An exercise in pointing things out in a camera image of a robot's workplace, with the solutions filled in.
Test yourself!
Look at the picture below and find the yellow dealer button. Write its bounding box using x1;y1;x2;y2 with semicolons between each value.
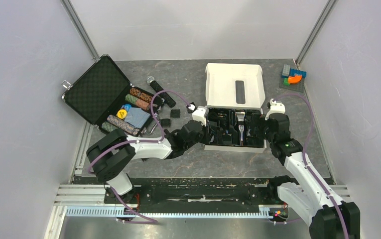
116;109;127;120

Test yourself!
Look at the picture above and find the grey toy brick baseplate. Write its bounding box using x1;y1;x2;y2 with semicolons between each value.
278;78;305;93

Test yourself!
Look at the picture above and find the black aluminium poker case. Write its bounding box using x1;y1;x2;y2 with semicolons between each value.
61;54;165;136

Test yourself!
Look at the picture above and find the white clipper kit box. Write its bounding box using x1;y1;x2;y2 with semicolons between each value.
204;63;266;153

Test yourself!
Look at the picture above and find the dark green chip stack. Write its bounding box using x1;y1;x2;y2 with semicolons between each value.
101;121;118;132

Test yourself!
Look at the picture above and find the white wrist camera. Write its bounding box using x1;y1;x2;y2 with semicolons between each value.
192;106;209;126
265;99;285;120

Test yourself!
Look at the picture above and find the orange curved toy piece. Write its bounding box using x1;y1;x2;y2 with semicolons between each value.
287;74;303;84

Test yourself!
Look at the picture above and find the green toy brick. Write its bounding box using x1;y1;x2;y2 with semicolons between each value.
283;78;290;86

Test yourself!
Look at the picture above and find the blue toy brick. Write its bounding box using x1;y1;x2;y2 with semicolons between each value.
289;68;307;78

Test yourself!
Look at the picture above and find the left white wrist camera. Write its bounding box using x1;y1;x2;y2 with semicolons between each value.
192;106;209;126

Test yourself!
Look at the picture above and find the black microphone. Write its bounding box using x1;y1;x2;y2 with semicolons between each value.
147;76;176;108

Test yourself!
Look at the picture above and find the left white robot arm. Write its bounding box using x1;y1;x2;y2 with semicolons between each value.
86;119;206;203

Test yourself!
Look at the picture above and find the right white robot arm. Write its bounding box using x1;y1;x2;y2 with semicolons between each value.
256;113;361;239

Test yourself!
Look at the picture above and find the silver hair clipper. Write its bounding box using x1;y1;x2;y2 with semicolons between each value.
235;112;246;146

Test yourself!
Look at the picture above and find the grey toy brick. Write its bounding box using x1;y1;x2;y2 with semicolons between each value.
281;64;291;78

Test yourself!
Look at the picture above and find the black clipper comb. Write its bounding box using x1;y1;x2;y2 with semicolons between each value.
159;119;171;128
170;109;181;118
186;102;197;114

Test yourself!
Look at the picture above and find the blue card deck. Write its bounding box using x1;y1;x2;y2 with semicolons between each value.
124;107;150;128

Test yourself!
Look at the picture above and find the purple chip stack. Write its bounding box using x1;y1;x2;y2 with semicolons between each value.
107;115;140;136

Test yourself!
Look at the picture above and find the white cable duct strip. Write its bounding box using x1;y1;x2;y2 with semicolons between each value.
65;206;273;219

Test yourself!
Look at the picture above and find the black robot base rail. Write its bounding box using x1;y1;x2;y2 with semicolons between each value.
122;178;284;206

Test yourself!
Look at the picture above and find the orange brown chip stack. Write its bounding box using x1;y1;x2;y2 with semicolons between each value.
129;88;153;103

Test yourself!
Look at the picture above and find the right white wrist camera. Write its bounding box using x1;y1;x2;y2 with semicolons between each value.
265;99;285;120

